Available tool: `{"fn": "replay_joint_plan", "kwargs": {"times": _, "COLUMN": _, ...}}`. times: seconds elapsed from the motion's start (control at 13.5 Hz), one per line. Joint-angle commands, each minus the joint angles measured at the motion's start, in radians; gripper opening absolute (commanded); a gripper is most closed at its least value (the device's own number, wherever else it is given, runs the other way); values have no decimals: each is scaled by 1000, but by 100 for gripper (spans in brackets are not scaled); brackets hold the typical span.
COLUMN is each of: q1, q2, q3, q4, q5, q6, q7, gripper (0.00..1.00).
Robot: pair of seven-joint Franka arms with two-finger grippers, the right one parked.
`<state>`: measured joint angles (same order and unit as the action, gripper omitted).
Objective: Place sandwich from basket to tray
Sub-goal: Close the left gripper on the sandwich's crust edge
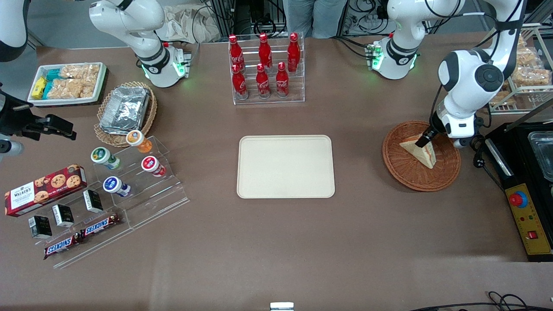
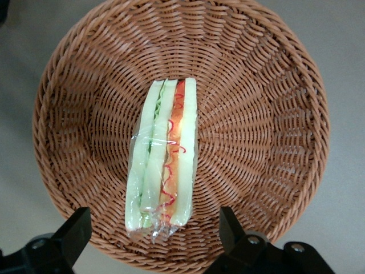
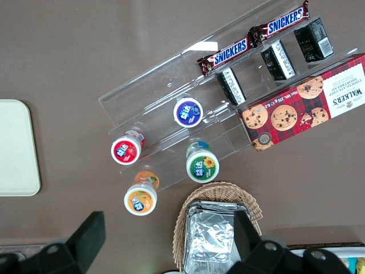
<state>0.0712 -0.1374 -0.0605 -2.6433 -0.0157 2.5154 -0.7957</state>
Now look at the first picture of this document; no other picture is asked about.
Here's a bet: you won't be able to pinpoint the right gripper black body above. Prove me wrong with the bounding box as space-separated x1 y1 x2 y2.
0 84 44 141

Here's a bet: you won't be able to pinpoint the triangular sandwich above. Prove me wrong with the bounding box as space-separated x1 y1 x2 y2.
399 136 437 169

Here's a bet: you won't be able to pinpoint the light oval wicker basket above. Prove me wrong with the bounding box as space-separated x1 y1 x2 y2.
94 81 158 148

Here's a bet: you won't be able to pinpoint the brown round wicker basket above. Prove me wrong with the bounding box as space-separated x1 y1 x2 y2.
382 121 461 192

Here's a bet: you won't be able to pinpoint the white rectangular snack tray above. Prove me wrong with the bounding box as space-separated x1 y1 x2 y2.
27 62 108 107

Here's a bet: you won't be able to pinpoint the beige rectangular plastic tray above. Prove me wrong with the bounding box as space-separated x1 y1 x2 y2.
237 135 336 199

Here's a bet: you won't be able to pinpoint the clear rice cracker pack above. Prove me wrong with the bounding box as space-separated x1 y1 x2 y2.
60 64 101 81
48 79 85 99
80 78 98 98

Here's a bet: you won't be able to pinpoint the yellow snack pack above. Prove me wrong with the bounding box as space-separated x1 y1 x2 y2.
32 77 47 100

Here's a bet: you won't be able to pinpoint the green lid yogurt cup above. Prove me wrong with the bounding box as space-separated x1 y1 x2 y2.
91 147 121 170

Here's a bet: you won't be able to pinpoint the bagged cracker snack pack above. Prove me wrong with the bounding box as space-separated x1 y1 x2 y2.
516 48 539 66
490 90 517 107
512 67 552 87

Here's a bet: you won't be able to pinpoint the stacked aluminium foil containers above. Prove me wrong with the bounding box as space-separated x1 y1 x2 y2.
99 86 150 135

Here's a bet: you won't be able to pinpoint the red Walkers cookie box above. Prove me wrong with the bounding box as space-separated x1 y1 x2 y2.
4 164 88 217

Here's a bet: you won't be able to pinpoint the black machine housing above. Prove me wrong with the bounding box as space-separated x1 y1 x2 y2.
484 122 553 263

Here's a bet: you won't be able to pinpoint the blue lid yogurt cup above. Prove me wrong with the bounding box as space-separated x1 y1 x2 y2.
103 176 131 198

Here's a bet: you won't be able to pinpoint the orange lid yogurt cup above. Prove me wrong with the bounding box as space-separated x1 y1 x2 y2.
126 130 153 154

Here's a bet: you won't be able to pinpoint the small black carton box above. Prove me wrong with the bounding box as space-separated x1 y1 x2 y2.
29 215 53 240
83 189 104 214
52 204 75 228

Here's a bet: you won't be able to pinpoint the grey metal rod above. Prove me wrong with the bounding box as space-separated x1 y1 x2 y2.
505 98 553 132

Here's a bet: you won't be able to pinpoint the red lid yogurt cup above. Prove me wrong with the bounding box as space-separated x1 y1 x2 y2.
141 156 166 178

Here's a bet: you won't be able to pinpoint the clear plastic container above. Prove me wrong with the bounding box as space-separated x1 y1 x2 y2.
528 131 553 182

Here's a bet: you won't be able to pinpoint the Snickers chocolate bar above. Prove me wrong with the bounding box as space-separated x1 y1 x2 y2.
43 233 83 260
80 213 121 238

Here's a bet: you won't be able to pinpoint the clear acrylic step display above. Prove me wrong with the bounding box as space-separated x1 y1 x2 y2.
93 135 191 230
41 190 134 269

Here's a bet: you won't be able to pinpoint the yellow control panel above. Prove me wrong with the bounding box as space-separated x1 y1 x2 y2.
505 183 553 256

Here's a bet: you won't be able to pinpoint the clear acrylic bottle rack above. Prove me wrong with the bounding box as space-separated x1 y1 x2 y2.
228 32 305 105

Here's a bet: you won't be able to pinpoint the red Coca-Cola bottle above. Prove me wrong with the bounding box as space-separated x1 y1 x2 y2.
287 32 301 72
232 64 249 100
258 33 273 70
256 63 271 99
229 35 245 70
276 62 289 98

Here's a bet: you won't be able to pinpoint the beige cloth bag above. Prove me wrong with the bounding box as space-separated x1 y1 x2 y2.
156 4 222 44

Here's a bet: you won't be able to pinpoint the person in grey trousers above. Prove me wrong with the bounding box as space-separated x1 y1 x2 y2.
287 0 349 39

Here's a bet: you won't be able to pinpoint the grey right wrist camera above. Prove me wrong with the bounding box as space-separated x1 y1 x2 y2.
0 138 25 159

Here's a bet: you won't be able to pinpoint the black power cable with plug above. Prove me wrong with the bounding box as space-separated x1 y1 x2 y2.
470 133 506 190

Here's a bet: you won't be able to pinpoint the silver metal handle bar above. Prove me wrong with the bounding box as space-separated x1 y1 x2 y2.
486 138 515 178

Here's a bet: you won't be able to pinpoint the white wire shelf rack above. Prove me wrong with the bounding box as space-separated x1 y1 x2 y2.
487 24 553 115

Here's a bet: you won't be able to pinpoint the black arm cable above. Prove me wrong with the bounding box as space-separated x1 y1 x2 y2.
425 0 525 127

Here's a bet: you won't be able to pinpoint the black arm base cables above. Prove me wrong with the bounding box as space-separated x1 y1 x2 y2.
331 35 373 59

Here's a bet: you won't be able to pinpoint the black cable bundle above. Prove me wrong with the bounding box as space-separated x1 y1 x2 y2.
346 0 391 36

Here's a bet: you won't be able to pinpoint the black cables at table edge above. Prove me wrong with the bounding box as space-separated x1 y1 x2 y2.
408 292 553 311

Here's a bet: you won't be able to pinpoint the aluminium frame with cables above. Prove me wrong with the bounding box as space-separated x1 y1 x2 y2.
210 0 288 38

